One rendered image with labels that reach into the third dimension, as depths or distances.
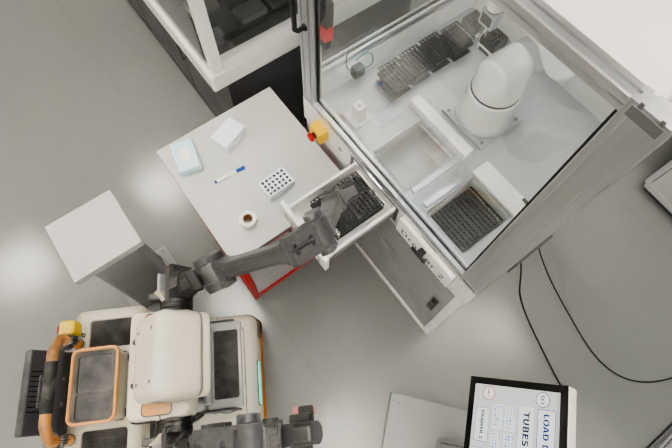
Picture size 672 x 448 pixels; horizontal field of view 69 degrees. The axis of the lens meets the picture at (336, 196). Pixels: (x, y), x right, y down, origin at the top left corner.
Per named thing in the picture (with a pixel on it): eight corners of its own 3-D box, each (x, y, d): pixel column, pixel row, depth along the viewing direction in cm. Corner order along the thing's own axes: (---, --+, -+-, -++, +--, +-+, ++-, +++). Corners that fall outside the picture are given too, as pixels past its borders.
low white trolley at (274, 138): (257, 306, 258) (232, 264, 189) (197, 218, 278) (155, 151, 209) (345, 244, 274) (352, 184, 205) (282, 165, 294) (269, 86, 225)
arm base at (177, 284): (165, 264, 143) (164, 305, 138) (183, 256, 139) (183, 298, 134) (189, 269, 149) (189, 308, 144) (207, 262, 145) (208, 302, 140)
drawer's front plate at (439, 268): (445, 287, 181) (452, 279, 171) (395, 228, 191) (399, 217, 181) (449, 284, 182) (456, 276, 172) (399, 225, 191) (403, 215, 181)
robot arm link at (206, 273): (181, 275, 138) (190, 291, 138) (206, 265, 133) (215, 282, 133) (202, 260, 146) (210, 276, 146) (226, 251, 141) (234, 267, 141)
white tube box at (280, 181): (270, 201, 201) (269, 197, 197) (258, 187, 203) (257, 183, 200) (295, 184, 204) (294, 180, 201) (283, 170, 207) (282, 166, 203)
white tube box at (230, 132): (228, 153, 209) (226, 147, 205) (212, 143, 211) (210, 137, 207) (246, 132, 214) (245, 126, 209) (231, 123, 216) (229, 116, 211)
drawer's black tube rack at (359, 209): (337, 242, 186) (337, 237, 180) (310, 208, 191) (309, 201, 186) (382, 210, 192) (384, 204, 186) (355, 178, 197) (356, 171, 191)
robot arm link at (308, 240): (290, 230, 109) (310, 270, 110) (324, 206, 119) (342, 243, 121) (186, 265, 138) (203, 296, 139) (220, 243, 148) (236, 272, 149)
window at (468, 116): (466, 270, 166) (622, 106, 79) (318, 101, 194) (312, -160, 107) (467, 269, 166) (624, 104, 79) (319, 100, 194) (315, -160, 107)
